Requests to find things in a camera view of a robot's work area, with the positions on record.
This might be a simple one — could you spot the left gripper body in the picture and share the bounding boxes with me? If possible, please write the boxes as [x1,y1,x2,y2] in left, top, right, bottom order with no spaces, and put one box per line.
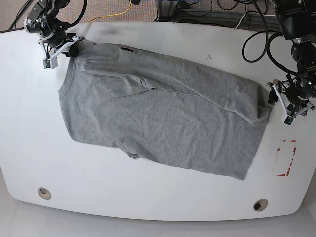
[267,79,315,118]

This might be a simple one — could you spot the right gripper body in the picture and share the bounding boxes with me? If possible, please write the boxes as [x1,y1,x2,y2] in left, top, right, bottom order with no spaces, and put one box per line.
[38,33,85,59]

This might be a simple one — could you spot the grey t-shirt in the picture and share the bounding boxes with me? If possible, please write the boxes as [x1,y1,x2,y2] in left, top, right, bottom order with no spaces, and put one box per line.
[59,41,273,180]

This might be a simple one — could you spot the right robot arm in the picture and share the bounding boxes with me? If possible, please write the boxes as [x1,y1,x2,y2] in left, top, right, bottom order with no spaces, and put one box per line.
[24,0,88,69]

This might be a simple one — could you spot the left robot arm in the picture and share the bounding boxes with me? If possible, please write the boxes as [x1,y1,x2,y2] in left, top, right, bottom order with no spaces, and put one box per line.
[252,0,316,125]

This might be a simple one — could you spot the red tape rectangle marking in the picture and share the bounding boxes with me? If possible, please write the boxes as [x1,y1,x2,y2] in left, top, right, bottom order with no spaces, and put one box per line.
[275,139,297,177]

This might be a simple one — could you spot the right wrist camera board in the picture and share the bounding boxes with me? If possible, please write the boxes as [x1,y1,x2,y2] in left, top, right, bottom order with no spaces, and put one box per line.
[43,58,58,69]

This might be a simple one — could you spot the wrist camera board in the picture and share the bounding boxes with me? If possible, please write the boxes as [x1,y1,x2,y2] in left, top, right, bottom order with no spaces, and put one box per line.
[281,114,296,126]
[43,58,58,69]

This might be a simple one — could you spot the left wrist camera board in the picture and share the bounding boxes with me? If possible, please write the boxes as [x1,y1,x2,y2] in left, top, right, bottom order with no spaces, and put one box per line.
[281,114,296,126]

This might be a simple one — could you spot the yellow cable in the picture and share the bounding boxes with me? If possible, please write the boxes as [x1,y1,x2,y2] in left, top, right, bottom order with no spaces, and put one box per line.
[88,1,131,23]

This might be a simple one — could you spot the white cable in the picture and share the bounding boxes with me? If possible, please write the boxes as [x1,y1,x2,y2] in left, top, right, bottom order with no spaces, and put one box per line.
[234,13,247,30]

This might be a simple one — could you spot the aluminium extrusion frame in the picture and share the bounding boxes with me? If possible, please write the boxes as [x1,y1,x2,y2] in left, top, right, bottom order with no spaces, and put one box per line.
[155,0,277,29]

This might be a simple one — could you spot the right table cable grommet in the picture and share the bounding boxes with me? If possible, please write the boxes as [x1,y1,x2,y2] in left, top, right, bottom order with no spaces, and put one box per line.
[253,199,269,212]

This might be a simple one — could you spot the table cable grommet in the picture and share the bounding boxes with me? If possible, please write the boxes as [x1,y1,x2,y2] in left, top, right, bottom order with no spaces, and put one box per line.
[253,199,269,212]
[38,187,52,200]

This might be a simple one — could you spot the left table cable grommet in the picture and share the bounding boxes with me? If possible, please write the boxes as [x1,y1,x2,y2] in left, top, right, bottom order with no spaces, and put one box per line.
[38,187,52,200]

